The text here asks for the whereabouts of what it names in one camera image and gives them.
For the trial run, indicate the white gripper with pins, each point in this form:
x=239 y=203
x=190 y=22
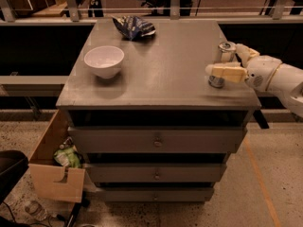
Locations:
x=261 y=71

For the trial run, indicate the redbull can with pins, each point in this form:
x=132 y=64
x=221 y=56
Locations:
x=227 y=53

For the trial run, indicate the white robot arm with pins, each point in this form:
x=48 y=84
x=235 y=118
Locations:
x=287 y=85

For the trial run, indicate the white bowl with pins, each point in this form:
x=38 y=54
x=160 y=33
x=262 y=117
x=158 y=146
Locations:
x=104 y=61

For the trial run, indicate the metal railing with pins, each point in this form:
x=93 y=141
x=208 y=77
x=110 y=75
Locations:
x=77 y=10

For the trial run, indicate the grey drawer cabinet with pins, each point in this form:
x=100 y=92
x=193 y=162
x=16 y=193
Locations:
x=162 y=86

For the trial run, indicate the blue chip bag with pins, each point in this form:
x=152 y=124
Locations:
x=133 y=27

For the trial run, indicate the top grey drawer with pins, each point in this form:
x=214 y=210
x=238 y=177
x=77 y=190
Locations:
x=157 y=141

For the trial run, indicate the grey drawer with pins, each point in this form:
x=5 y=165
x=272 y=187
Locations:
x=157 y=141
x=155 y=173
x=160 y=194

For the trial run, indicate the middle grey drawer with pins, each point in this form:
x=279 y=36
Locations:
x=155 y=173

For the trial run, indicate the bottom grey drawer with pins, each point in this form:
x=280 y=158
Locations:
x=160 y=194

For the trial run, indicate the green snack bag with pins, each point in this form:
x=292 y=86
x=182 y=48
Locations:
x=67 y=157

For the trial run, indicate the cardboard box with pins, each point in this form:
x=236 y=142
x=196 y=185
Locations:
x=52 y=181

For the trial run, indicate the black chair seat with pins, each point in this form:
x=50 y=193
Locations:
x=13 y=165

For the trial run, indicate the clear plastic bottle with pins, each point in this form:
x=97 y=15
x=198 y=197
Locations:
x=35 y=209

